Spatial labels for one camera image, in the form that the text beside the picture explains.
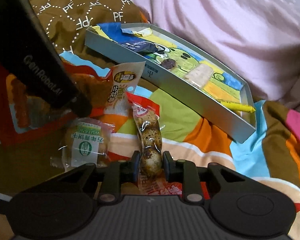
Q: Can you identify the quail egg snack packet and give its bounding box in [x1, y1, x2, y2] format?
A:
[126, 92, 182, 196]

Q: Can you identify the green label biscuit packet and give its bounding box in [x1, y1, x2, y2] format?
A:
[50, 118, 115, 171]

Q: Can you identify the red spicy snack packet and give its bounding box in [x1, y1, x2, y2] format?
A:
[0, 62, 114, 146]

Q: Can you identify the yellow snack bar packet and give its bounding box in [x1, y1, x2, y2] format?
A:
[217, 99, 256, 113]

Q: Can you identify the cream cartoon-man snack packet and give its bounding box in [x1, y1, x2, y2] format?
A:
[104, 62, 145, 116]

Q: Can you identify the rice cracker bar packet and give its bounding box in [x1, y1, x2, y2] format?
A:
[183, 64, 213, 89]

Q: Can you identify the dark dried fish packet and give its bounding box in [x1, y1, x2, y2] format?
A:
[160, 59, 176, 70]

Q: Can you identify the brown PF patterned pillow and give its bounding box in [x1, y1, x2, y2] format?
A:
[29, 0, 146, 66]

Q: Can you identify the grey shallow box tray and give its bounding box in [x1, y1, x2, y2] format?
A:
[85, 27, 256, 143]

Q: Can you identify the colourful cartoon bed blanket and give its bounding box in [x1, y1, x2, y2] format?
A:
[0, 51, 300, 240]

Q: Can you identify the pink hanging sheet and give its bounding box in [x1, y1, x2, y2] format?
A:
[131, 0, 300, 112]

